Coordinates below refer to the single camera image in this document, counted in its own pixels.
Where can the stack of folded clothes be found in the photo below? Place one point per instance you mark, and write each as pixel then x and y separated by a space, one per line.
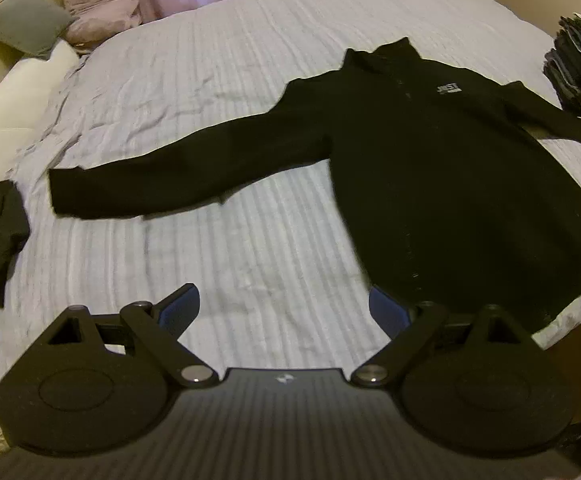
pixel 580 70

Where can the white quilted pillow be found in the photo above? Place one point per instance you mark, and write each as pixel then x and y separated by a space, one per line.
pixel 10 105

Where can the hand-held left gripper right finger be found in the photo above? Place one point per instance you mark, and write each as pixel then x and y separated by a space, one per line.
pixel 385 312

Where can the striped grey bed sheet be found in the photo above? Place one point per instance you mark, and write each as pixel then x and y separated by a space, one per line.
pixel 220 110

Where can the pink pillow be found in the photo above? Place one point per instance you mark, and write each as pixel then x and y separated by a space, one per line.
pixel 100 5

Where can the black zip jacket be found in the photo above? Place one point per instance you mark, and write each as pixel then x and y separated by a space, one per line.
pixel 445 185

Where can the grey cushion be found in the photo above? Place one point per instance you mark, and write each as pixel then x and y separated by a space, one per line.
pixel 25 22

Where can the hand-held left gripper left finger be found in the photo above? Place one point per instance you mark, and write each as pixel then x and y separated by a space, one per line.
pixel 180 307

